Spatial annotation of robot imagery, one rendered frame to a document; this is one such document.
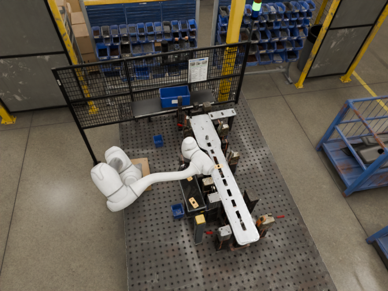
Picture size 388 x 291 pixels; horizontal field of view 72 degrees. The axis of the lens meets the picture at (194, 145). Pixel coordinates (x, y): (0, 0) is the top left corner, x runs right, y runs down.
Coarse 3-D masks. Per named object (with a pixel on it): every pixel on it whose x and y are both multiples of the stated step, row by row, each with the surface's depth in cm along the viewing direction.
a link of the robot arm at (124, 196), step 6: (126, 186) 174; (114, 192) 165; (120, 192) 166; (126, 192) 169; (132, 192) 170; (108, 198) 167; (114, 198) 166; (120, 198) 167; (126, 198) 168; (132, 198) 170; (108, 204) 167; (114, 204) 166; (120, 204) 167; (126, 204) 170; (114, 210) 168
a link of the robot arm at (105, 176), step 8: (112, 152) 221; (120, 152) 222; (112, 160) 208; (120, 160) 214; (128, 160) 227; (96, 168) 164; (104, 168) 165; (112, 168) 171; (120, 168) 201; (96, 176) 163; (104, 176) 163; (112, 176) 165; (96, 184) 164; (104, 184) 163; (112, 184) 164; (120, 184) 168; (104, 192) 165; (112, 192) 165
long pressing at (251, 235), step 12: (192, 120) 277; (204, 120) 278; (204, 132) 268; (216, 132) 269; (204, 144) 259; (216, 144) 259; (216, 156) 250; (228, 168) 243; (216, 180) 235; (228, 180) 235; (228, 204) 221; (240, 204) 221; (228, 216) 214; (240, 228) 209; (252, 228) 209; (240, 240) 203; (252, 240) 204
